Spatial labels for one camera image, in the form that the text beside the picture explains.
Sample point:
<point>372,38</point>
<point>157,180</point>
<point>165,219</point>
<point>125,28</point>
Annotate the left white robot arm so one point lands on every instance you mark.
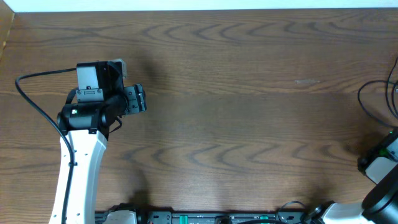
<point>99,100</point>

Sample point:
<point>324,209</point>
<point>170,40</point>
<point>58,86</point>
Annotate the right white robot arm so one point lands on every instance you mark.
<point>379,165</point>

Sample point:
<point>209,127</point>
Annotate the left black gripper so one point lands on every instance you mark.
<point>138,98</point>

